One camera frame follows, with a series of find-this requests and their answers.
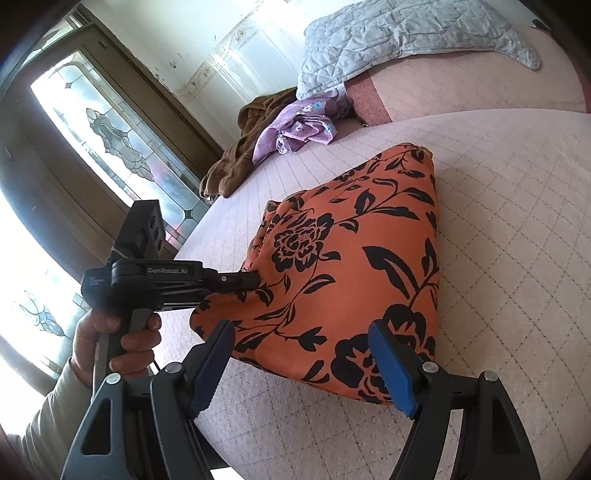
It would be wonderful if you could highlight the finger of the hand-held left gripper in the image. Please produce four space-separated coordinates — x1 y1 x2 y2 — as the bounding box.
217 270 262 293

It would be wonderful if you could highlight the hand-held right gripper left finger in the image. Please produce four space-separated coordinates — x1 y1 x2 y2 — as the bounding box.
60 319 237 480

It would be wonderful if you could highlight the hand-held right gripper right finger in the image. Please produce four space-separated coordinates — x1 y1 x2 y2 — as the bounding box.
368 319 541 480

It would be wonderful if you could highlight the orange black floral garment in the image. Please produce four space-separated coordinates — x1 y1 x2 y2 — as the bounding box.
189 143 441 407

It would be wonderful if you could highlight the person's left forearm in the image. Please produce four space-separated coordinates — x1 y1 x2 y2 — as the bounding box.
0 360 98 480

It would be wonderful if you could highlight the person's left hand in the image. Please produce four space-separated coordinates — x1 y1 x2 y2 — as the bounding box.
69 308 162 386

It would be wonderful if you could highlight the stained glass side window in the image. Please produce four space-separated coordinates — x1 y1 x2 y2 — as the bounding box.
0 258 93 379

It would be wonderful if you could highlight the brown cloth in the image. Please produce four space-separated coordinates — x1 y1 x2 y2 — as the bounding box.
199 88 298 199

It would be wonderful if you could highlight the wooden door with stained glass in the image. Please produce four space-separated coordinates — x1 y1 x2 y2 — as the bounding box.
0 18 227 278

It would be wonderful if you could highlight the purple floral cloth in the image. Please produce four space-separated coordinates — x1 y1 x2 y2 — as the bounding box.
252 89 354 164

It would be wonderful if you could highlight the bed with pink quilted cover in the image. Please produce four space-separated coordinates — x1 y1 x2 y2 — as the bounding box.
152 23 591 480

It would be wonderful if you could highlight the pink woven cloth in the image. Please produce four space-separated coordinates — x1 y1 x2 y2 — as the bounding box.
346 71 393 127

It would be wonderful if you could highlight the white ornate headboard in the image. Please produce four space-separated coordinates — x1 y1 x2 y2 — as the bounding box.
171 0 352 116

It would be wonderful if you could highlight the grey quilted blanket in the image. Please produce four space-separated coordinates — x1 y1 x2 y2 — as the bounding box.
295 0 541 100

